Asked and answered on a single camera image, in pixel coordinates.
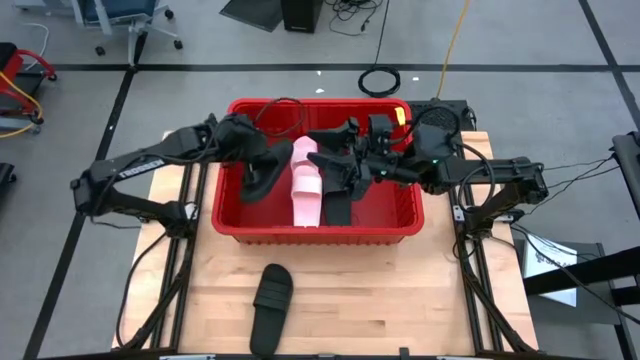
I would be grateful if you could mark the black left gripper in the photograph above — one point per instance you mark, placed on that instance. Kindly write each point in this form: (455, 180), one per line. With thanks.
(240, 137)

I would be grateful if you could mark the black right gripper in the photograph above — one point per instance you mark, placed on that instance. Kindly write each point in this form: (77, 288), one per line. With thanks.
(390, 162)

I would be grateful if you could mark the black rubber slide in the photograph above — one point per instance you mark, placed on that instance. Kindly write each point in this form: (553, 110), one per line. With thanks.
(270, 325)
(270, 170)
(339, 210)

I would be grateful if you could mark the pink rubber slide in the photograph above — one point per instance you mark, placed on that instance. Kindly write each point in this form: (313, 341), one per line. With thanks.
(306, 210)

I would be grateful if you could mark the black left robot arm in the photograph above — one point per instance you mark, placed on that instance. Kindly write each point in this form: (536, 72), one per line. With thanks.
(140, 167)

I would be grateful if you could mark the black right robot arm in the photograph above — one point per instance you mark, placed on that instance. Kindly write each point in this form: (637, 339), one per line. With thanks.
(500, 170)

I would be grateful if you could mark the red plastic bin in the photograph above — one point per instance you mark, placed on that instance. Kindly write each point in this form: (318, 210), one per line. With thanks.
(385, 210)

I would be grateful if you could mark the black perforated box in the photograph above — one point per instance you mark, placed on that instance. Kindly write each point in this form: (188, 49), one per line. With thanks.
(462, 120)

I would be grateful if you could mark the black computer tower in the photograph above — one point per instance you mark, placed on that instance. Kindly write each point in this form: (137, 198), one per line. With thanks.
(300, 15)

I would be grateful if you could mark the dark grey floor mat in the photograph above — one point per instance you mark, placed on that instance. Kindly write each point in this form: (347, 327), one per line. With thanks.
(255, 12)

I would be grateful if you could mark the blue office chair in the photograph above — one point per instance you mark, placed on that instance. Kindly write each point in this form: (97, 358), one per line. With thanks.
(120, 7)

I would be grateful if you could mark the white printed paper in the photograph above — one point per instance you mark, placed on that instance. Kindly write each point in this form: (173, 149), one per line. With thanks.
(542, 260)

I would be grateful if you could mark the red cart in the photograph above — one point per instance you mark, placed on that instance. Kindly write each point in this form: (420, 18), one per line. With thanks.
(10, 65)

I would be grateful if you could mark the black metal stand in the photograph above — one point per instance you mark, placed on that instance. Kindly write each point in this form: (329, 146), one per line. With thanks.
(590, 270)

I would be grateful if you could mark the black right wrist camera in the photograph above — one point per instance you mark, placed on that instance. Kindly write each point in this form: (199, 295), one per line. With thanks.
(381, 130)

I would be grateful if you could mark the black aluminium frame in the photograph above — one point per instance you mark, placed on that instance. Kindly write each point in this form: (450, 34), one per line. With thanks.
(470, 270)
(201, 190)

